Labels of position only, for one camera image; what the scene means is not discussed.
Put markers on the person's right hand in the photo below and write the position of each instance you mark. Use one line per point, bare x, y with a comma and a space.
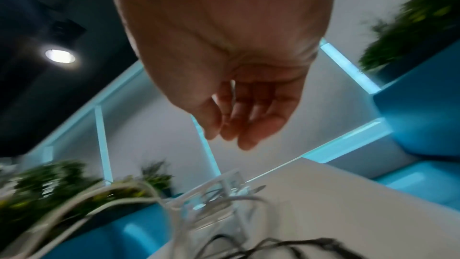
222, 39

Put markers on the white box with drawers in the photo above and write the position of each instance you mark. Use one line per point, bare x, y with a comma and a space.
230, 184

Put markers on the round ceiling spotlight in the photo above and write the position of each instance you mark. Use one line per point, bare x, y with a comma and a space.
59, 56

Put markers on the green leafy plant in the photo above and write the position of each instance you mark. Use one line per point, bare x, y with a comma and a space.
43, 189
424, 16

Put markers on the white table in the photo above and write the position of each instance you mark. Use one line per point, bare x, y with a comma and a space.
341, 209

